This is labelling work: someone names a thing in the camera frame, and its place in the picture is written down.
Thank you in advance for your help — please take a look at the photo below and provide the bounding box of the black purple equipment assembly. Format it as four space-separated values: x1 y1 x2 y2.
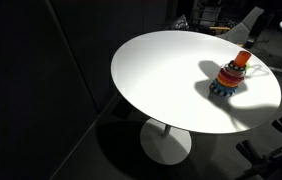
235 146 282 180

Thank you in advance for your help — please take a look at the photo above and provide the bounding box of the orange stacker rod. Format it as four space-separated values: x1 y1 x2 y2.
232 50 252 69

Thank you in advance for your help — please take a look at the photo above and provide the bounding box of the black white striped stacker base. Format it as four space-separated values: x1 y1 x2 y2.
208 82 237 99

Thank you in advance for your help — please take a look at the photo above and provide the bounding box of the orange toy ring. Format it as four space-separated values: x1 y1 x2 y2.
216 77 240 89

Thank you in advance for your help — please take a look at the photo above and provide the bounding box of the clear beaded toy ring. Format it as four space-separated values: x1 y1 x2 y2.
223 61 247 79

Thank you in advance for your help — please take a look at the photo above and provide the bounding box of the blue toy ring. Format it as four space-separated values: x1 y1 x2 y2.
212 80 239 95

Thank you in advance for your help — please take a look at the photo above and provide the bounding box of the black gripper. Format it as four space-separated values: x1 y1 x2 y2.
252 11 276 40

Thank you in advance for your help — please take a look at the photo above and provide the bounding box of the grey lounge chair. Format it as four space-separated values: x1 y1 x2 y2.
219 5 265 46

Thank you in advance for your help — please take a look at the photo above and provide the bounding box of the dark metal rack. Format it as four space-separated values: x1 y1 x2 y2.
190 0 223 32

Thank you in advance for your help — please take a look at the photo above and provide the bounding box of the white table pedestal base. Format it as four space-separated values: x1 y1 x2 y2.
139 118 193 166

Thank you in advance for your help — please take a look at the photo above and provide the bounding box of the wooden armrest bar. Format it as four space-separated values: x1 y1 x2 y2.
209 25 232 32

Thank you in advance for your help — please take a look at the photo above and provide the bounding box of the red toy ring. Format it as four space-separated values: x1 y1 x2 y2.
218 68 245 85

